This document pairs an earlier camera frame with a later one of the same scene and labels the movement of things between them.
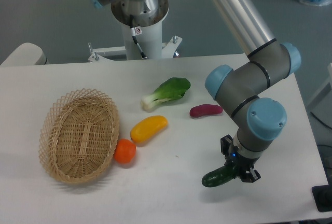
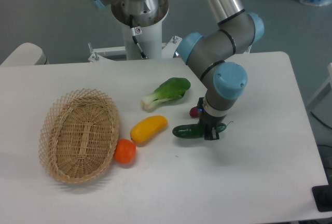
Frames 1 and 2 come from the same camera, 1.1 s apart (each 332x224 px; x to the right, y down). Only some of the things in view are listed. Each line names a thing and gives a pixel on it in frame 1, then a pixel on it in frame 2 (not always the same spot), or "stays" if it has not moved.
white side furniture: [320, 106] stays
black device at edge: [322, 196] stays
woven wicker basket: [78, 136] stays
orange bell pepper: [125, 151] stays
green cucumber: [218, 176] -> [194, 130]
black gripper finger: [225, 143] -> [200, 108]
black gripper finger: [253, 176] -> [210, 133]
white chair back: [25, 54] stays
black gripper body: [241, 163] -> [211, 121]
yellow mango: [146, 129] stays
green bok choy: [172, 88] stays
